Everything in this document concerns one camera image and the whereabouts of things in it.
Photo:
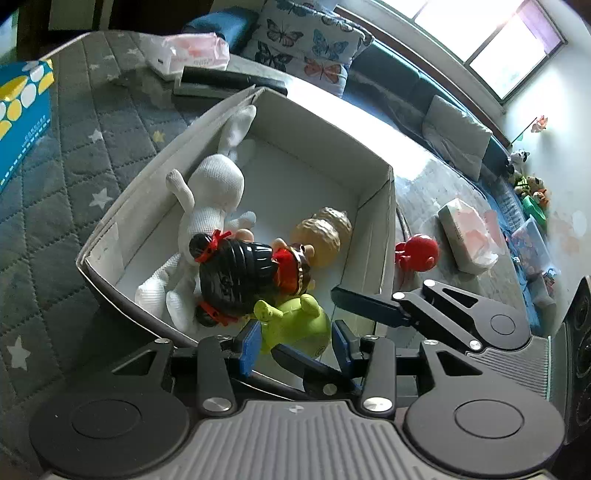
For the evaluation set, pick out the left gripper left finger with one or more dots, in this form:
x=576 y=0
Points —
x=221 y=359

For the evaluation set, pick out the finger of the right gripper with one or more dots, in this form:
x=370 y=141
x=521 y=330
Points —
x=320 y=381
x=463 y=320

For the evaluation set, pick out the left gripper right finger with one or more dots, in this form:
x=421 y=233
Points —
x=369 y=362

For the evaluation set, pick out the green alien toy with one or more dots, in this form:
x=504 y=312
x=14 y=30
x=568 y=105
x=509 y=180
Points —
x=300 y=323

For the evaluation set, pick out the red rubber toy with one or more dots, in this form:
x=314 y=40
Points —
x=420 y=253

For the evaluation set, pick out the white plush rabbit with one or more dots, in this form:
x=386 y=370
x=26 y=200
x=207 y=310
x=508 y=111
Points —
x=212 y=192

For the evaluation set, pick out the black-haired doll figure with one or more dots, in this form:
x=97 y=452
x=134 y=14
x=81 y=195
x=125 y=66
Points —
x=234 y=274

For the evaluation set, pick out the tan peanut toy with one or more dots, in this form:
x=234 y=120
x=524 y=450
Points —
x=328 y=231

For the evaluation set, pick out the small white container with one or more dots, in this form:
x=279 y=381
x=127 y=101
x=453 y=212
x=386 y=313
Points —
x=541 y=296

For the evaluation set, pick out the clear plastic storage bin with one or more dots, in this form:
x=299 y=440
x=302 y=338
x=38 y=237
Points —
x=531 y=249

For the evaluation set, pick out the blue sofa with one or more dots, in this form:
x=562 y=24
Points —
x=381 y=82

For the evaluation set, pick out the green bowl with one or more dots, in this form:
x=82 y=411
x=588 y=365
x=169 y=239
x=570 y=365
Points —
x=532 y=209

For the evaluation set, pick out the round induction cooktop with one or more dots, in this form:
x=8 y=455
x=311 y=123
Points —
x=401 y=230

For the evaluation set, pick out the small stuffed toys pile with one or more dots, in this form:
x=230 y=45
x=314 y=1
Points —
x=533 y=187

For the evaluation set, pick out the panda plush toy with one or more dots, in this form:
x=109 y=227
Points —
x=516 y=161

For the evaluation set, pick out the grey cardboard box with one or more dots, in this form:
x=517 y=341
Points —
x=257 y=162

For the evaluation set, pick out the grey cushion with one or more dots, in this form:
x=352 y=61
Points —
x=456 y=136

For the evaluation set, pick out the flower toy on stick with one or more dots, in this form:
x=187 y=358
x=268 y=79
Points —
x=537 y=125

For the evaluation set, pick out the window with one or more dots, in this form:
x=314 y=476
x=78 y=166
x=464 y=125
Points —
x=500 y=44

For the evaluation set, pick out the butterfly print pillow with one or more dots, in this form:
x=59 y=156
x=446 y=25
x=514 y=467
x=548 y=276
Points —
x=307 y=43

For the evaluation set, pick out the pink tissue pack far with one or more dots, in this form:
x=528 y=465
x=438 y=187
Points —
x=168 y=55

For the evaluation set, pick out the blue yellow tissue box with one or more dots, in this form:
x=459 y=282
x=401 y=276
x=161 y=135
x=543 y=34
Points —
x=25 y=111

